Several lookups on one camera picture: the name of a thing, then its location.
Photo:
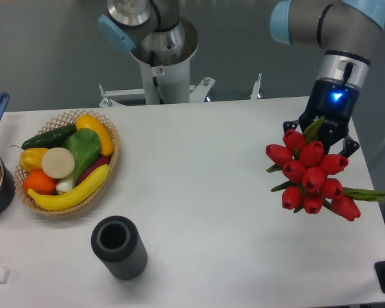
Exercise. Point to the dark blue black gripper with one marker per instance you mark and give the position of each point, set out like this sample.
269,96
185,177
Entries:
335,103

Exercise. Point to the red tulip bouquet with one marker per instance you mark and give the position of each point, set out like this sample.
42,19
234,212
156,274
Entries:
309,171

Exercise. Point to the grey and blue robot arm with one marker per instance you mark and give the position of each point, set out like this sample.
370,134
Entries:
347,30

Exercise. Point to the dark grey ribbed vase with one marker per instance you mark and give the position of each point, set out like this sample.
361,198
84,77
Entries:
116,242

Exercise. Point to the purple eggplant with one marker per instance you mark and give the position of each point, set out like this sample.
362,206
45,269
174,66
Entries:
98,162

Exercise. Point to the green bok choy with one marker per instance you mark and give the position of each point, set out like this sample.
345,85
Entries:
85,146

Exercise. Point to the yellow squash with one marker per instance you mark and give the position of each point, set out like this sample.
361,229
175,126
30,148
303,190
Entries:
93,123

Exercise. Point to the yellow banana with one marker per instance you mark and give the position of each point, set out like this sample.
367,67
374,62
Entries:
76,195

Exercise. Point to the beige round disc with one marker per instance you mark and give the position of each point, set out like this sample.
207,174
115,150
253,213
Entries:
58,163

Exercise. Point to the green cucumber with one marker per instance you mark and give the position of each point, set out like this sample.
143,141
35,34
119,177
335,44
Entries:
49,139

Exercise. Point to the orange fruit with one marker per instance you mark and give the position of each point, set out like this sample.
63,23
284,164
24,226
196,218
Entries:
39,182

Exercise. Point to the yellow bell pepper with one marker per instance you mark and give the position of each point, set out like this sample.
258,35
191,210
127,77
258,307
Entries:
31,159

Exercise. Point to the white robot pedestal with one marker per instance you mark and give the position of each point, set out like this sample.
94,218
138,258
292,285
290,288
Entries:
164,60

